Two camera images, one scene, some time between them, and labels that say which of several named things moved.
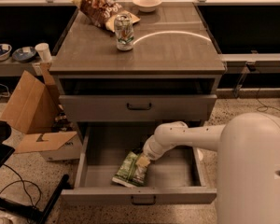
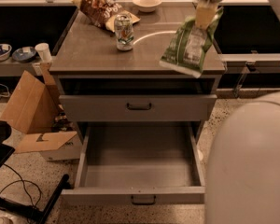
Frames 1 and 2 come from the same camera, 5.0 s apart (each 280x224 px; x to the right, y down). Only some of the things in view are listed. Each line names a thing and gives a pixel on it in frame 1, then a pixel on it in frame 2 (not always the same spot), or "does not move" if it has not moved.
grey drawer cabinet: x=171 y=74 does not move
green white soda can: x=124 y=32 does not move
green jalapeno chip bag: x=130 y=173 → x=187 y=49
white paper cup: x=43 y=49 does not move
